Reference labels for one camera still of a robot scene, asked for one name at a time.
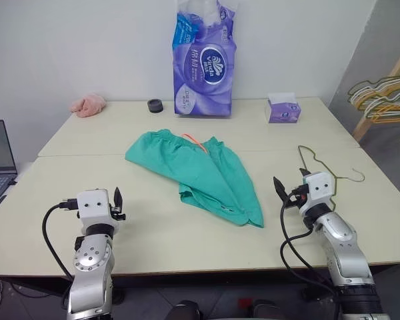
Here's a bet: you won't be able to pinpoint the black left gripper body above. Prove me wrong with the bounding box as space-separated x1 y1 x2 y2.
109 203 127 223

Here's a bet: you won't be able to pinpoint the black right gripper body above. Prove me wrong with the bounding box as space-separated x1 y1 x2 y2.
286 193 309 211

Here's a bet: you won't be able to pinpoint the olive wire hanger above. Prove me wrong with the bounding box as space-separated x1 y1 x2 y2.
297 145 366 198

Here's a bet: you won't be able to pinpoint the green shorts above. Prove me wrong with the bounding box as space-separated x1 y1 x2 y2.
125 130 266 229

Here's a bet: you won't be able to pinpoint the small purple tissue box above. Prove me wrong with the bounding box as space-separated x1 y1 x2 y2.
265 93 302 125

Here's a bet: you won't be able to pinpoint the wooden clothes rack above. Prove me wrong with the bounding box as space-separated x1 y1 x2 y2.
351 35 400 139

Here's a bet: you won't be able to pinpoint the pink cloth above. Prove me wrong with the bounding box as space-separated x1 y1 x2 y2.
69 93 109 119

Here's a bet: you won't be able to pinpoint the black round cap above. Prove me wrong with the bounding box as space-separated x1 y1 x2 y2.
147 98 165 114

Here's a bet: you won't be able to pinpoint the large purple tissue pack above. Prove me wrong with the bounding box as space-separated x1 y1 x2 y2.
171 0 238 118

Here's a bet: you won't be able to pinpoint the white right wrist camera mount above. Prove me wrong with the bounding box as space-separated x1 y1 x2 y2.
302 171 335 215

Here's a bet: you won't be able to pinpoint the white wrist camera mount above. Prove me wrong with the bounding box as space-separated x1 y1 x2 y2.
302 171 335 215
77 189 112 231

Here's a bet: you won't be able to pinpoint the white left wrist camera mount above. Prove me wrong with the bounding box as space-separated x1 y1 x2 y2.
77 189 112 231

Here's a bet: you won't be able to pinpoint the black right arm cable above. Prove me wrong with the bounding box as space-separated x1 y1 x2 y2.
279 188 339 294

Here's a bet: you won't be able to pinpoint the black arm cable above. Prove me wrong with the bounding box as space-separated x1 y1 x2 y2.
41 198 78 281
279 188 339 294

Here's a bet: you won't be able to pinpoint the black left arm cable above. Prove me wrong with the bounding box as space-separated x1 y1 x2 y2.
41 198 78 281

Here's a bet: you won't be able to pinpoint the orange drawstring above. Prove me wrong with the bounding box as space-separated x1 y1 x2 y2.
182 133 208 155

